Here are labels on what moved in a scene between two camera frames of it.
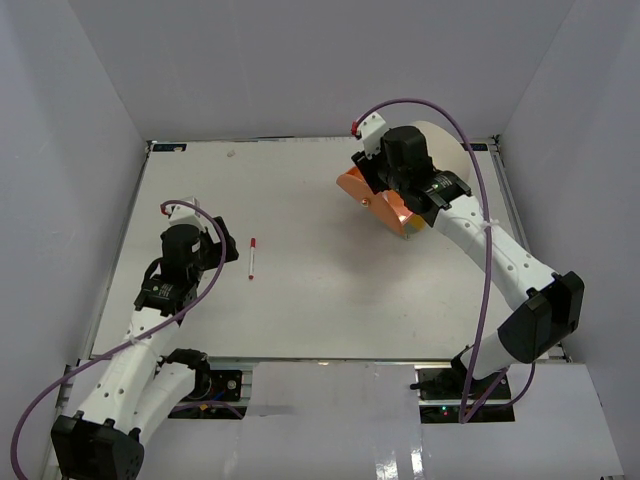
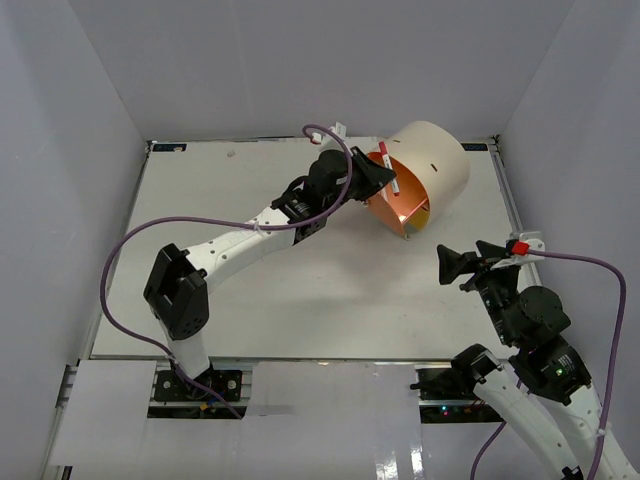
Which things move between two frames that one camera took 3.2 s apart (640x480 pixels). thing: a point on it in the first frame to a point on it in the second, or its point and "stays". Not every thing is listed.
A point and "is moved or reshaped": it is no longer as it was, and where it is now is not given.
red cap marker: (252, 258) is moved or reshaped
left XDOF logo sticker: (169, 147) stays
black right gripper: (367, 168) to (451, 264)
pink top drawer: (386, 205) stays
